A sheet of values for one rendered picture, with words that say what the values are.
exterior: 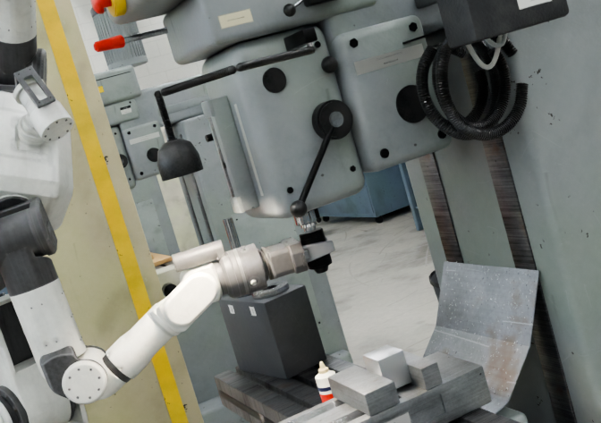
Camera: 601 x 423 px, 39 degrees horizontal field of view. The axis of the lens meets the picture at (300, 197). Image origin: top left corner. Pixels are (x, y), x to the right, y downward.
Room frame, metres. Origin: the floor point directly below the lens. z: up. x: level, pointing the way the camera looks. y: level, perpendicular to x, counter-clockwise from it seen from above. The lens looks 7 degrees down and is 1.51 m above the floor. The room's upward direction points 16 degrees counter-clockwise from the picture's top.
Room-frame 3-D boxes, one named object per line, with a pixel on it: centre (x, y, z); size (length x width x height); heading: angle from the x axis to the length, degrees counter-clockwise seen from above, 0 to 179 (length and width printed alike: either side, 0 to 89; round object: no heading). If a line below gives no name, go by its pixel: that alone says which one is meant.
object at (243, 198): (1.54, 0.10, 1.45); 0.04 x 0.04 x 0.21; 24
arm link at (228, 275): (1.56, 0.20, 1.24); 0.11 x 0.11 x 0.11; 9
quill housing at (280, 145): (1.59, -0.01, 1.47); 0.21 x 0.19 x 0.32; 24
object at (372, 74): (1.66, -0.18, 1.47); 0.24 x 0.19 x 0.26; 24
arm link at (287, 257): (1.57, 0.09, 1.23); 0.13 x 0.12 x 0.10; 9
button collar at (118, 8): (1.49, 0.21, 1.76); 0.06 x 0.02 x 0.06; 24
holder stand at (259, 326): (1.99, 0.16, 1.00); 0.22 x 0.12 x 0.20; 34
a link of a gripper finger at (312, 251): (1.55, 0.00, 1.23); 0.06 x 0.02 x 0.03; 99
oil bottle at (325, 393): (1.58, 0.05, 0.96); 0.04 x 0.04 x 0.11
